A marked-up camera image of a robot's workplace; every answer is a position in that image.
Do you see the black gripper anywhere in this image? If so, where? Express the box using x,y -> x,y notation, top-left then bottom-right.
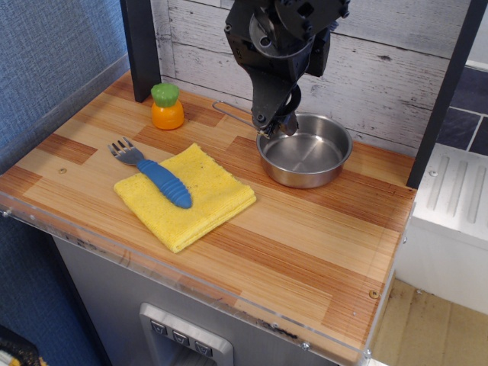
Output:
240,41 -> 311,137

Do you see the blue handled metal spork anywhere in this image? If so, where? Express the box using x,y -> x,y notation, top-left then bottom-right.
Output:
108,137 -> 193,209

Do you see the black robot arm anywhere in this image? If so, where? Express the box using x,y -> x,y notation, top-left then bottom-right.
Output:
224,0 -> 349,137

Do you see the clear acrylic table edge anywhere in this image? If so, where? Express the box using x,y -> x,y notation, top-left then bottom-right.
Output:
1,184 -> 415,365

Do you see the stainless steel pan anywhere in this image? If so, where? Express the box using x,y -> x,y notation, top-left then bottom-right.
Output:
211,100 -> 354,190

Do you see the yellow folded cloth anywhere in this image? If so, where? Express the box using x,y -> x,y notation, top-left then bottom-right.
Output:
114,143 -> 256,253

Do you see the orange toy carrot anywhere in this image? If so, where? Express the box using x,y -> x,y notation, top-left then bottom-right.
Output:
151,83 -> 185,130

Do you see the white radiator cover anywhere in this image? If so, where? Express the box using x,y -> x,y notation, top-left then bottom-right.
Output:
395,144 -> 487,313

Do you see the silver toy cabinet front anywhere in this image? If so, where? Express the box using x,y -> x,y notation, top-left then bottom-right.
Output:
55,236 -> 364,365

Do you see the yellow black object on floor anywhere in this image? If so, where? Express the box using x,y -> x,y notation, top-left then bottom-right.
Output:
1,338 -> 47,366

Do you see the black left frame post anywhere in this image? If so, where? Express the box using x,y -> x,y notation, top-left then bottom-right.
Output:
120,0 -> 161,102

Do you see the black frame post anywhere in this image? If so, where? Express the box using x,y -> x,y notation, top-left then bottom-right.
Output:
406,0 -> 487,188
120,0 -> 161,102

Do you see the black right frame post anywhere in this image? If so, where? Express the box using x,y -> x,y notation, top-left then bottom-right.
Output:
406,0 -> 487,188

